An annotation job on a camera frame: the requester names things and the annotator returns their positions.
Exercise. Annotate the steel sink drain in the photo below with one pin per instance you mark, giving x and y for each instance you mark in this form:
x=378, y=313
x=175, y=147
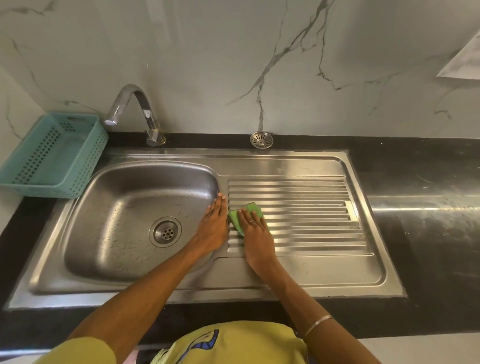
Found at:
x=165, y=232

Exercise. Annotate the person's right forearm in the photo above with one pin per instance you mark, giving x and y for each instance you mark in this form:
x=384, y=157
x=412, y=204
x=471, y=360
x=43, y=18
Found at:
x=300, y=300

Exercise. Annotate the person's left hand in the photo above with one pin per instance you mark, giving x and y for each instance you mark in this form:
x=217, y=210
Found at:
x=214, y=228

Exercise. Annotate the teal plastic basket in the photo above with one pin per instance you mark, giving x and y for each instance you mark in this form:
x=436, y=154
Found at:
x=56, y=157

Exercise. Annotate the white paper sheet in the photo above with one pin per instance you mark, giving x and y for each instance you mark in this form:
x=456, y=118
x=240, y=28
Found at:
x=465, y=63

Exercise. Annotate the green scrub pad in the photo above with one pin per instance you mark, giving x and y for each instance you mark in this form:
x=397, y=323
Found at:
x=235, y=221

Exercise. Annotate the stainless steel sink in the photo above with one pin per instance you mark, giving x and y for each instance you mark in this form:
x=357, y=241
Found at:
x=311, y=277

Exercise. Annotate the silver bangle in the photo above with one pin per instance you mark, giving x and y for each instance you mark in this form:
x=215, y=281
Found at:
x=318, y=324

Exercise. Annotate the person's right hand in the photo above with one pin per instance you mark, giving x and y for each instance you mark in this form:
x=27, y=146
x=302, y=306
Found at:
x=258, y=243

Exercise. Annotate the person's right fingers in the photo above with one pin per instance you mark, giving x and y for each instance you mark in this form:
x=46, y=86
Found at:
x=249, y=219

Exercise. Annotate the chrome faucet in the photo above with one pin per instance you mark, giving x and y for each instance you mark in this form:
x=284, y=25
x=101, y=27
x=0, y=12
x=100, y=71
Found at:
x=146, y=108

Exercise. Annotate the loose steel sink strainer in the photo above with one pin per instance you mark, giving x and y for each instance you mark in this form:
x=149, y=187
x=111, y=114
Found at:
x=261, y=140

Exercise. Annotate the person's left fingers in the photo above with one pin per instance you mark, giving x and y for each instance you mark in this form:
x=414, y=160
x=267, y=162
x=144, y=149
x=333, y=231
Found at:
x=218, y=206

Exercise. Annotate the yellow shirt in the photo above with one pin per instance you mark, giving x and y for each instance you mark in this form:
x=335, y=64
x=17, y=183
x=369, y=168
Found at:
x=232, y=345

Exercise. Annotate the person's left forearm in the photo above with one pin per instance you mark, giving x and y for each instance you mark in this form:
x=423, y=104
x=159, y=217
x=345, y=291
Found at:
x=150, y=292

